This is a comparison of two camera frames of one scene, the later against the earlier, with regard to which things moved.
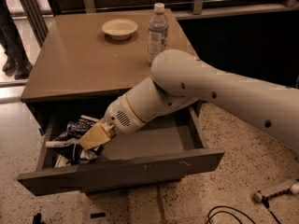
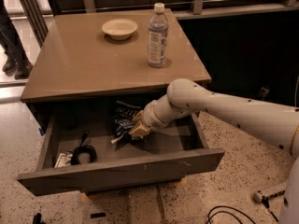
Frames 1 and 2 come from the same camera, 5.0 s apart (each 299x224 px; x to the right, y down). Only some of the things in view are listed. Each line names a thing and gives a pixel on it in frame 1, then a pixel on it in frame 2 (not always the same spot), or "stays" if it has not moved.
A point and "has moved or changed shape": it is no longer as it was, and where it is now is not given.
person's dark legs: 16,62 stays
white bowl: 120,29 stays
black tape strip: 97,215 stays
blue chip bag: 68,143 has moved or changed shape
